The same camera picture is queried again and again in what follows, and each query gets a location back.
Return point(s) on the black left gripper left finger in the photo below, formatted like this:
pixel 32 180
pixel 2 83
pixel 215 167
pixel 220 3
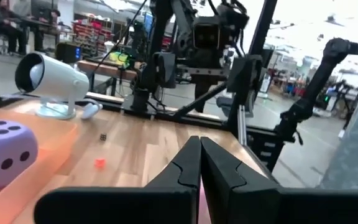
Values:
pixel 166 199

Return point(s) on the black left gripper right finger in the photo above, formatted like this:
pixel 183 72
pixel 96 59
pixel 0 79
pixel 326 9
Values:
pixel 244 202

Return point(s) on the small black die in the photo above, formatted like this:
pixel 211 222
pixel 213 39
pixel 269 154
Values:
pixel 103 137

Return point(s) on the background black robot arm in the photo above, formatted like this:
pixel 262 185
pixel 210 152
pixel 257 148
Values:
pixel 315 77

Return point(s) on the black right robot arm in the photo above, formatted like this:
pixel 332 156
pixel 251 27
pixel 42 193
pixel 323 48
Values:
pixel 154 37

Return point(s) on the small orange die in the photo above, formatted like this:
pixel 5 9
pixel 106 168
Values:
pixel 99 163

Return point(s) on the yellow green container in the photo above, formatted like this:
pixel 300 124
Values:
pixel 118 58

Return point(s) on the wooden workbench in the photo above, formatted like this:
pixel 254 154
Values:
pixel 107 69

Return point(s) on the white oval puck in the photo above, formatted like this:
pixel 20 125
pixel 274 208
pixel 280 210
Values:
pixel 90 110

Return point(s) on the red parts shelf rack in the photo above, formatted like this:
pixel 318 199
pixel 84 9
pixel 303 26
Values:
pixel 92 37

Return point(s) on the orange translucent plastic bin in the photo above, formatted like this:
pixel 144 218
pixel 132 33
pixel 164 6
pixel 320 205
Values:
pixel 54 143

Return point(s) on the person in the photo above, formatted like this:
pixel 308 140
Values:
pixel 5 18
pixel 50 25

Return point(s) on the large purple foam die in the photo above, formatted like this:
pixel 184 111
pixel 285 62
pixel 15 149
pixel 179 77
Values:
pixel 2 155

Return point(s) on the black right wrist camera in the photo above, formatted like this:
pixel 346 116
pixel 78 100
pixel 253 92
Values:
pixel 207 34

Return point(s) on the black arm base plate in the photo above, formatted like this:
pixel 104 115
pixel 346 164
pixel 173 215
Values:
pixel 145 112

